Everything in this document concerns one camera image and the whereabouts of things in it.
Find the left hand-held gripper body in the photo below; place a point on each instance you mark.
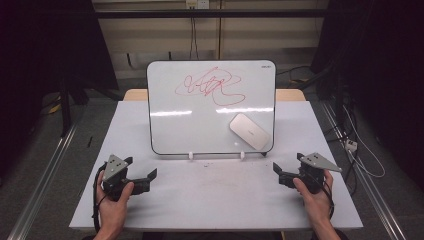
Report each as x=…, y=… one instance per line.
x=115, y=173

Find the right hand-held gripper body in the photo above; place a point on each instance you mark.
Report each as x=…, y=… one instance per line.
x=311, y=171

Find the white whiteboard eraser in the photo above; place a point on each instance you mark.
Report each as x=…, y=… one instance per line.
x=250, y=131

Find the white whiteboard with black frame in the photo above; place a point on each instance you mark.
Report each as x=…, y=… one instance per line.
x=186, y=133

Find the person's right hand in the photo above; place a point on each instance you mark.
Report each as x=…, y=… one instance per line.
x=316, y=203

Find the person's left hand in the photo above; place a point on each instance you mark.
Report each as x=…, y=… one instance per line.
x=111, y=210

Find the white whiteboard clip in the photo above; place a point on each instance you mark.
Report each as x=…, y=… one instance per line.
x=242, y=155
x=190, y=155

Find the small black stick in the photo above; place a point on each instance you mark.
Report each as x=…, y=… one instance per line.
x=89, y=141

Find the white power strip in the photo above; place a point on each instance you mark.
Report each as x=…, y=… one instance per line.
x=351, y=145

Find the wooden table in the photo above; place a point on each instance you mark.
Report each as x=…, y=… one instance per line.
x=135, y=95

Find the black metal stand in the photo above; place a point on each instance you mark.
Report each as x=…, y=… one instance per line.
x=65, y=106

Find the black curtain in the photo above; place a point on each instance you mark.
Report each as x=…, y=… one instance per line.
x=383, y=66
x=40, y=43

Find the black horizontal bar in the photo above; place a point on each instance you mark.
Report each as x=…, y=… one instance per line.
x=206, y=13

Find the aluminium floor rail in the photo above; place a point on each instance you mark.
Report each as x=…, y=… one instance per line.
x=373, y=193
x=46, y=176

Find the white wall socket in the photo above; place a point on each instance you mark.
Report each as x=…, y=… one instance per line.
x=197, y=3

